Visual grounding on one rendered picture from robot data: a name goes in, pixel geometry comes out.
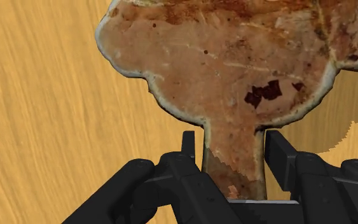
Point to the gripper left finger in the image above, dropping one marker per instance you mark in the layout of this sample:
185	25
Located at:
178	186

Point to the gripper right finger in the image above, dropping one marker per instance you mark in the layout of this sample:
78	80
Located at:
318	186

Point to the brown rusty pan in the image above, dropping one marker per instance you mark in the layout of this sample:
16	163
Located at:
222	68

